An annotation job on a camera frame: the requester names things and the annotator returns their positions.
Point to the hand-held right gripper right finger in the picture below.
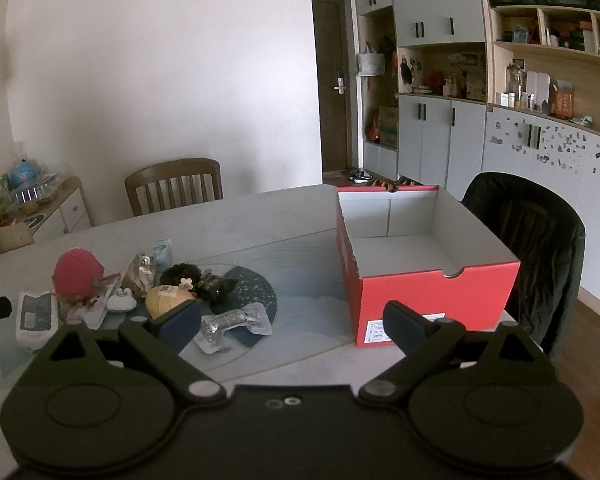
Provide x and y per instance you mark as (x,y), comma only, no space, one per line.
(405,325)

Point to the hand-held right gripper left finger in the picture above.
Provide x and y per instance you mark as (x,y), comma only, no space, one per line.
(177,325)

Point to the red strawberry plush toy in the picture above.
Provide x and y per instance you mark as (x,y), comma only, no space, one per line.
(75,272)

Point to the pair of brown shoes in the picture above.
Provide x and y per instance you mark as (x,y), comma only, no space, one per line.
(390,185)

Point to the chair with black cover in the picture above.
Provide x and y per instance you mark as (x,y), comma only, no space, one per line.
(555,260)

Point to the white tote bag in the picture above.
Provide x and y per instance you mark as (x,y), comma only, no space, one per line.
(371,62)

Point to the black hair scrunchie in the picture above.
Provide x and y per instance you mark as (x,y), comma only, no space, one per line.
(172,274)

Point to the blue globe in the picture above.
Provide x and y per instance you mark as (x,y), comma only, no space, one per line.
(22,172)

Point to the red cardboard shoe box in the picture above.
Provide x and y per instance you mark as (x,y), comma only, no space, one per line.
(405,300)

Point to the small white rounded object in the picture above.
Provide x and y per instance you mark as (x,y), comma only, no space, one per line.
(120,302)

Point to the brown wooden chair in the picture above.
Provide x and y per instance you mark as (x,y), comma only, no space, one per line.
(175,172)

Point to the green and white cardboard box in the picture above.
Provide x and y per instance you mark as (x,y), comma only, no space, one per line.
(389,125)

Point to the white and wood wall cabinet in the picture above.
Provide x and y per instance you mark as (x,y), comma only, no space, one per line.
(430,135)

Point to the dark brown door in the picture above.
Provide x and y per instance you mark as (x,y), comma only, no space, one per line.
(330,35)

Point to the yellow round object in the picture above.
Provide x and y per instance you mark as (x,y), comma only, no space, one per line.
(162,302)

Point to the white marble desktop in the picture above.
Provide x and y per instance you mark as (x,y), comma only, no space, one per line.
(280,220)

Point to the clear dish rack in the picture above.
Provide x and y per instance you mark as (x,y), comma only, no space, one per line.
(35,191)

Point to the pair of dark sneakers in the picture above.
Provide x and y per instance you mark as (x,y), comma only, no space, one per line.
(360,176)

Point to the clear plastic blister pack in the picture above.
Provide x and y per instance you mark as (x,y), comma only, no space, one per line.
(235,322)

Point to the orange box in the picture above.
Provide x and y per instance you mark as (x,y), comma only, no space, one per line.
(563,104)

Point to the white wet wipes pack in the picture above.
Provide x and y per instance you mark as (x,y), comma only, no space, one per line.
(35,317)

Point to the low white side cabinet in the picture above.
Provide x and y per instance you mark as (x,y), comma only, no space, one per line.
(70,210)

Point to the light blue packet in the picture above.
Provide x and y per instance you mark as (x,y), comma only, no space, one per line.
(162,252)

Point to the pink and white packet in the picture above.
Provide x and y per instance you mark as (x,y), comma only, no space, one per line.
(92,310)

